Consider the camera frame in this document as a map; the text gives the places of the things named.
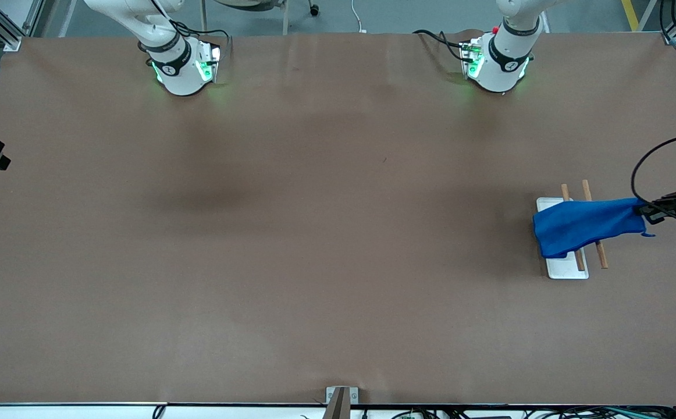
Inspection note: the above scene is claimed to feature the blue microfibre towel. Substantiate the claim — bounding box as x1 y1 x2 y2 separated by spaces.
533 197 656 260

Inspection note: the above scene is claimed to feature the wooden rack rod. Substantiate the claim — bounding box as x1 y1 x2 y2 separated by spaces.
582 179 609 269
561 183 586 272

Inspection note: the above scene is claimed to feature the office chair base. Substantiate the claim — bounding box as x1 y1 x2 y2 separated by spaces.
201 0 321 35

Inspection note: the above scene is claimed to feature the brown table cover sheet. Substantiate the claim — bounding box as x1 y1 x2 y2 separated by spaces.
0 29 676 406

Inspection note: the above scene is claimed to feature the white rack base plate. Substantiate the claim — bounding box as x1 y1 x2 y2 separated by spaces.
536 197 589 280

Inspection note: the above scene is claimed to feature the black right base cable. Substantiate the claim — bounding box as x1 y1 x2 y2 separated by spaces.
170 22 232 49

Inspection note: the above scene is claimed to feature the black base cable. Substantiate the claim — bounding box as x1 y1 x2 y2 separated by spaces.
412 29 468 62
170 22 232 49

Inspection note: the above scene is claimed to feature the black left base cable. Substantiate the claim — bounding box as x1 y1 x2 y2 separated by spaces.
412 29 468 62

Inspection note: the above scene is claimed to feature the white floor cable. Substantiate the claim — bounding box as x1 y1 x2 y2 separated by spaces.
350 0 369 34

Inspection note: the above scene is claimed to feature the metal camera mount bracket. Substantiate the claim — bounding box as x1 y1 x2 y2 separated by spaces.
323 386 360 419

